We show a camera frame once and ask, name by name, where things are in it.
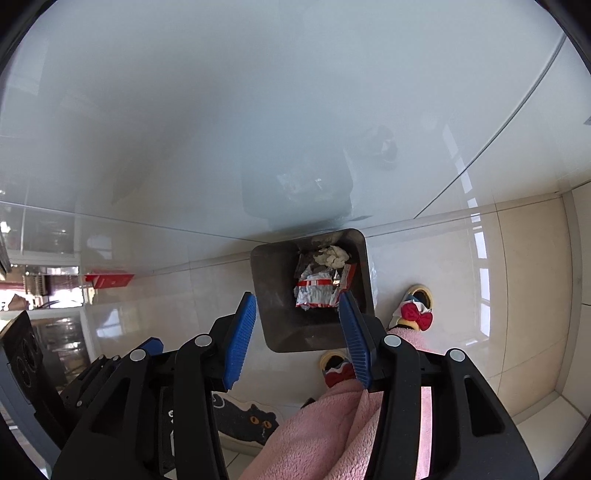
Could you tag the white tissue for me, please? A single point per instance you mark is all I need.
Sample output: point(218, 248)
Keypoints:
point(332, 256)

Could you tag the pink fleece robe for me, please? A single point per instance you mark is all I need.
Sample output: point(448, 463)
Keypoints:
point(323, 429)

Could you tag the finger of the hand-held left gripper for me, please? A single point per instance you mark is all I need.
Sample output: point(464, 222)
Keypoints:
point(150, 345)
point(92, 378)

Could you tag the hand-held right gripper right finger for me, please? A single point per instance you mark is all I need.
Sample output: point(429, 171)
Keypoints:
point(355, 341)

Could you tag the white slipper red bow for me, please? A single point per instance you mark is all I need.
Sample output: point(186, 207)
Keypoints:
point(336, 367)
point(411, 309)

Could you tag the dark grey trash bin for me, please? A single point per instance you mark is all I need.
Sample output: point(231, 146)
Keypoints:
point(277, 295)

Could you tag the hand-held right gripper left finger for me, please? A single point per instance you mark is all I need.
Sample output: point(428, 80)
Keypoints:
point(240, 341)

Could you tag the red white snack wrapper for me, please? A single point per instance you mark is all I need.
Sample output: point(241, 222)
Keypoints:
point(318, 288)

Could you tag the white glossy cabinet front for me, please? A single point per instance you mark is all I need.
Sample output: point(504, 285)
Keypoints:
point(231, 115)

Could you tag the red plastic object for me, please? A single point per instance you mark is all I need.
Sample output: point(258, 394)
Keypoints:
point(111, 279)

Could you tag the black appliance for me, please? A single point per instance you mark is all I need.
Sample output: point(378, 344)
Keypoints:
point(25, 369)

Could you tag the black cat floor mat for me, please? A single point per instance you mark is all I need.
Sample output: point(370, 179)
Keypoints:
point(249, 420)

